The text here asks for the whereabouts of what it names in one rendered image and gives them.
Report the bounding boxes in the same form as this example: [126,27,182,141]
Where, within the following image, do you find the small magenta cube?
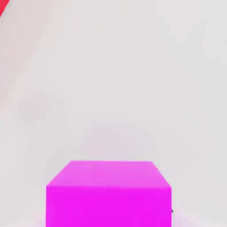
[45,160,172,227]

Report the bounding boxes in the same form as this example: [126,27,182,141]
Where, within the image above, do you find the large red box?
[0,0,11,18]

